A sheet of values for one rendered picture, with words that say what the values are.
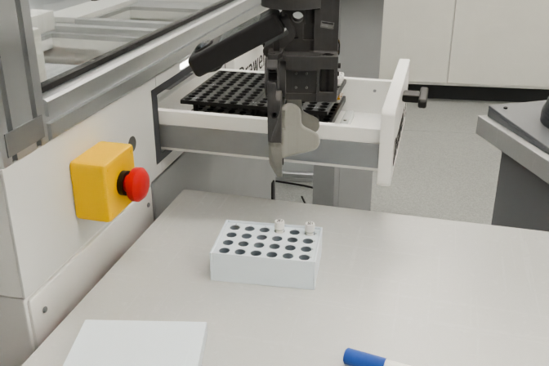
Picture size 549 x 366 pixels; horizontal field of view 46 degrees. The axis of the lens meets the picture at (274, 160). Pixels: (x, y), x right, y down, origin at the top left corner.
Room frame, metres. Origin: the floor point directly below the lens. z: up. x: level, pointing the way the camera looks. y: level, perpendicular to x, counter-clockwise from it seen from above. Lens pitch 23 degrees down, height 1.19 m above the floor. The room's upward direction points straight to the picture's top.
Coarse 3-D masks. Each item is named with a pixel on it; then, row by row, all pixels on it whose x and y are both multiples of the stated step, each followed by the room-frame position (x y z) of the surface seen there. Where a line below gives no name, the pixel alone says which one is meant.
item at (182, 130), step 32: (160, 96) 0.95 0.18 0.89; (352, 96) 1.05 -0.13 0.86; (384, 96) 1.04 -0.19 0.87; (160, 128) 0.88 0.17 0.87; (192, 128) 0.87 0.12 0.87; (224, 128) 0.86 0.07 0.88; (256, 128) 0.85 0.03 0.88; (320, 128) 0.82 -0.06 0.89; (352, 128) 0.81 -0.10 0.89; (288, 160) 0.83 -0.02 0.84; (320, 160) 0.82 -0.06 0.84; (352, 160) 0.81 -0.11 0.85
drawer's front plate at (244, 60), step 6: (258, 48) 1.32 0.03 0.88; (246, 54) 1.24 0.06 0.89; (252, 54) 1.28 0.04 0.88; (258, 54) 1.32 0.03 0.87; (234, 60) 1.17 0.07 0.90; (240, 60) 1.20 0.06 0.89; (246, 60) 1.24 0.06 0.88; (252, 60) 1.28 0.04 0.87; (258, 60) 1.32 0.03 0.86; (264, 60) 1.36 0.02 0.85; (228, 66) 1.17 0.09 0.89; (234, 66) 1.17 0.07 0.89; (240, 66) 1.20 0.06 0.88; (246, 66) 1.24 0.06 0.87; (252, 66) 1.28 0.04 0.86; (258, 66) 1.32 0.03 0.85; (264, 66) 1.36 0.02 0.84
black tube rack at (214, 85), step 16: (208, 80) 1.02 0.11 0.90; (224, 80) 1.02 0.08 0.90; (240, 80) 1.02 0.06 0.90; (256, 80) 1.02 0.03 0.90; (192, 96) 0.94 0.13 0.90; (208, 96) 0.93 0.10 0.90; (224, 96) 0.93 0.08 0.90; (240, 96) 0.93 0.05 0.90; (256, 96) 0.93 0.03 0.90; (224, 112) 0.94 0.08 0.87; (240, 112) 0.95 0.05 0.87; (256, 112) 0.90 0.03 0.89; (336, 112) 0.94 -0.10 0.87
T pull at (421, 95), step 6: (408, 90) 0.93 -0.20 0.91; (420, 90) 0.93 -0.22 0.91; (426, 90) 0.93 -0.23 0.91; (402, 96) 0.91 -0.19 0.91; (408, 96) 0.90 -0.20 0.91; (414, 96) 0.90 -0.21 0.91; (420, 96) 0.89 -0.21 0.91; (426, 96) 0.89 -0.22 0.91; (414, 102) 0.90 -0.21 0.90; (420, 102) 0.88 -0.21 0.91; (426, 102) 0.89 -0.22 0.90
